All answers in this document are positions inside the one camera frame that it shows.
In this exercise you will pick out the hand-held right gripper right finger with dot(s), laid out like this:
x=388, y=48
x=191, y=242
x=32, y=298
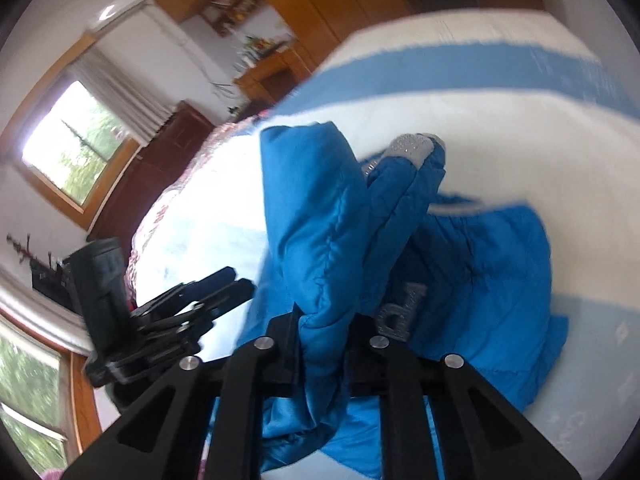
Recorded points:
x=362, y=370

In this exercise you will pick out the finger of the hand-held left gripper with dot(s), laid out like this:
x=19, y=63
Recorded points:
x=190, y=292
x=210, y=307

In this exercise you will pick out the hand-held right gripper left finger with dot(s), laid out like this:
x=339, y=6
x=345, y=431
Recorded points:
x=286, y=360

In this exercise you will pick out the blue padded jacket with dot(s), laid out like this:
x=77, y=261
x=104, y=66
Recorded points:
x=320, y=210

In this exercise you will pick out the dark coat rack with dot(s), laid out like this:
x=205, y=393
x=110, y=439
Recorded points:
x=45, y=280

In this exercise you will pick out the large wooden framed window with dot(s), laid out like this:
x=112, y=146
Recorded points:
x=30, y=360

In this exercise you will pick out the dark wooden headboard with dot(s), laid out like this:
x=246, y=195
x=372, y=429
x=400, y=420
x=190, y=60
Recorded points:
x=150, y=175

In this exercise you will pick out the white curtain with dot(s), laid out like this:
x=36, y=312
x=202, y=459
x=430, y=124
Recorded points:
x=125, y=95

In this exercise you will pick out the wooden desk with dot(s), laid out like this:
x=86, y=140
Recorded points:
x=270, y=75

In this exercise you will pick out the bed with blue-white cover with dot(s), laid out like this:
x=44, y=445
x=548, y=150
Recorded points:
x=500, y=125

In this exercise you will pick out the white air conditioner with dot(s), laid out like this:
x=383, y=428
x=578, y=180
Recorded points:
x=120, y=7

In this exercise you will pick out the wooden wardrobe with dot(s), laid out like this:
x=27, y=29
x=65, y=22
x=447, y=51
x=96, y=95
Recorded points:
x=325, y=0

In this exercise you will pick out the wall shelf with books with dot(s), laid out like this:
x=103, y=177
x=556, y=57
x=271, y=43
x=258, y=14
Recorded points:
x=235, y=5

